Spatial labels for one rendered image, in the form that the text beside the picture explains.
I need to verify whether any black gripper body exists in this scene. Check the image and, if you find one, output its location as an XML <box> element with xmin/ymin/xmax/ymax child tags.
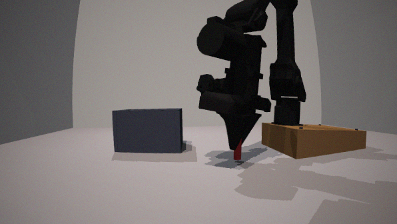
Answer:
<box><xmin>198</xmin><ymin>63</ymin><xmax>271</xmax><ymax>115</ymax></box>

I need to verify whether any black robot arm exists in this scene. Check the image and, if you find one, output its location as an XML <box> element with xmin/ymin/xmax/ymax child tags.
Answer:
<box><xmin>197</xmin><ymin>0</ymin><xmax>306</xmax><ymax>126</ymax></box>

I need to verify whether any red peg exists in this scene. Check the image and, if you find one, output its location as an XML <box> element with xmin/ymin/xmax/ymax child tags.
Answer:
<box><xmin>234</xmin><ymin>138</ymin><xmax>242</xmax><ymax>160</ymax></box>

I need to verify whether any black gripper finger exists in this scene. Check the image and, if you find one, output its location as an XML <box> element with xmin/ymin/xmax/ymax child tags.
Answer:
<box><xmin>216</xmin><ymin>112</ymin><xmax>251</xmax><ymax>150</ymax></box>
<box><xmin>242</xmin><ymin>113</ymin><xmax>262</xmax><ymax>144</ymax></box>

